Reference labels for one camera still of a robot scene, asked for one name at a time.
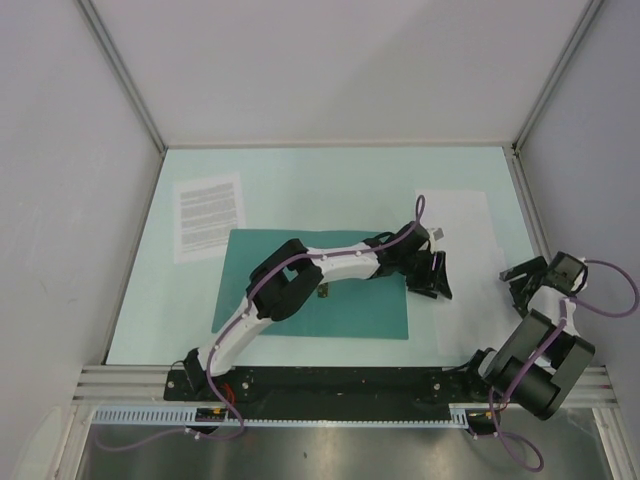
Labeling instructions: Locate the aluminium frame rail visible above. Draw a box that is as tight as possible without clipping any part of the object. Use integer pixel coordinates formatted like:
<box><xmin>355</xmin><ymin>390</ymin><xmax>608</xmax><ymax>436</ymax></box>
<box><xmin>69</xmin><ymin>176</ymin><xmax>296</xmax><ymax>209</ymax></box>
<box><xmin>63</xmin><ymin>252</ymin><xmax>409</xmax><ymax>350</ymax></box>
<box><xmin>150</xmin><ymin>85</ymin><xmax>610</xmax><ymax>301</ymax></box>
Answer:
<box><xmin>72</xmin><ymin>365</ymin><xmax>618</xmax><ymax>408</ymax></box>

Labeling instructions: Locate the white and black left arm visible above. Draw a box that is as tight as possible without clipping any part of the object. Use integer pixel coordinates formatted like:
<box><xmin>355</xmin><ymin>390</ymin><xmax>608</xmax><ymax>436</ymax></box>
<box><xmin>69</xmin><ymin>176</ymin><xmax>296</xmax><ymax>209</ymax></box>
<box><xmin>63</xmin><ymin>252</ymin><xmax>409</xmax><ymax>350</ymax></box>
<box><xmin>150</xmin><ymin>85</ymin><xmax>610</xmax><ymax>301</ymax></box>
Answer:
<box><xmin>183</xmin><ymin>220</ymin><xmax>453</xmax><ymax>400</ymax></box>

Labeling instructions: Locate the grey slotted cable duct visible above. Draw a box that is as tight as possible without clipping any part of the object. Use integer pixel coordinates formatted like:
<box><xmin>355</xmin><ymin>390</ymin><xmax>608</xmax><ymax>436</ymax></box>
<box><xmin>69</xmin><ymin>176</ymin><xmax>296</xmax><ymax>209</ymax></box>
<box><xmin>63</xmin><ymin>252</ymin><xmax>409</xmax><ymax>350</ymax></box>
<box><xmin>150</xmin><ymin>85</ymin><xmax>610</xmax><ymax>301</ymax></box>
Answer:
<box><xmin>92</xmin><ymin>405</ymin><xmax>468</xmax><ymax>429</ymax></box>

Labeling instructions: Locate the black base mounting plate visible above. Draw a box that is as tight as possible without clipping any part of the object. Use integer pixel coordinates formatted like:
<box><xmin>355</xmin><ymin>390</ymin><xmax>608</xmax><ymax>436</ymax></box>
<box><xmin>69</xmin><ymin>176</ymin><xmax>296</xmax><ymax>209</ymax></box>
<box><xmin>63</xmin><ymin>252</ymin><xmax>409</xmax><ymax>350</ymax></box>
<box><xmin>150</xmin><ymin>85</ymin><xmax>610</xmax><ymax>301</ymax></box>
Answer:
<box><xmin>164</xmin><ymin>364</ymin><xmax>521</xmax><ymax>416</ymax></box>

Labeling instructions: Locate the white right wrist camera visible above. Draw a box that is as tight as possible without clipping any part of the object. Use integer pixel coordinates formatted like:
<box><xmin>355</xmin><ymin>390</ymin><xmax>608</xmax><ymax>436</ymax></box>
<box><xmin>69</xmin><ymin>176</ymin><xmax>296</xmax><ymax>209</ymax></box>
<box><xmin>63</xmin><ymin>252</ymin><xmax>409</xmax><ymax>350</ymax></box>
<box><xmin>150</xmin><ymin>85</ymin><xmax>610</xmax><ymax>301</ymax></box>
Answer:
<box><xmin>572</xmin><ymin>257</ymin><xmax>589</xmax><ymax>294</ymax></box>

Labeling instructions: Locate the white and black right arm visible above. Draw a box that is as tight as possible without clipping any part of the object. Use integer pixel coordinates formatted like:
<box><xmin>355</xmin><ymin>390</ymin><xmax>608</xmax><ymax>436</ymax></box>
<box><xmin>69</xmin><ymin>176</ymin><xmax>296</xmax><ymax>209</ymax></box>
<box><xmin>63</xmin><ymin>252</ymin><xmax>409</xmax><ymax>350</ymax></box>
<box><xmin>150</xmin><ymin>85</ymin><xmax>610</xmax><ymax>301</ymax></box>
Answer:
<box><xmin>461</xmin><ymin>252</ymin><xmax>595</xmax><ymax>420</ymax></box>

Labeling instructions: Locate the printed white paper sheet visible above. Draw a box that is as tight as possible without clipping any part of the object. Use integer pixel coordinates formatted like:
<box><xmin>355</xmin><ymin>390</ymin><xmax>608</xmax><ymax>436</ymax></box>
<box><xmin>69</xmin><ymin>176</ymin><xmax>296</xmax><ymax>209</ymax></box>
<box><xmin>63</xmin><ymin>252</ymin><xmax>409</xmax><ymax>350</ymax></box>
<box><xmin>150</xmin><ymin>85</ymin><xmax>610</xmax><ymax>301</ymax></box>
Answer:
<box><xmin>172</xmin><ymin>172</ymin><xmax>246</xmax><ymax>264</ymax></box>

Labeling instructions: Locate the teal folder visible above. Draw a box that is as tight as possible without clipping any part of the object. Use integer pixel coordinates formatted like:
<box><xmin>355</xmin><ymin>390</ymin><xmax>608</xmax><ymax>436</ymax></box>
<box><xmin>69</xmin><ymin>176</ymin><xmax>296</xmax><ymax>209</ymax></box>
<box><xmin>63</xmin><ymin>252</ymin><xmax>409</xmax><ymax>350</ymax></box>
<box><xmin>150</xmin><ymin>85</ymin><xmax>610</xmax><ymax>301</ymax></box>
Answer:
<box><xmin>211</xmin><ymin>227</ymin><xmax>410</xmax><ymax>342</ymax></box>

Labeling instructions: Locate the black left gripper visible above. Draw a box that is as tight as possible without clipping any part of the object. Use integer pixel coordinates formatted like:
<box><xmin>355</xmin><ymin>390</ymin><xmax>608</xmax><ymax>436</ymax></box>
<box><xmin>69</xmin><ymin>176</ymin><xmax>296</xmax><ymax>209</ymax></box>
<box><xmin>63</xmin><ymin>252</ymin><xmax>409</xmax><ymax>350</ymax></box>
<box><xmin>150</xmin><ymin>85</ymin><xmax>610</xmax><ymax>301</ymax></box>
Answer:
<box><xmin>395</xmin><ymin>248</ymin><xmax>449</xmax><ymax>298</ymax></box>

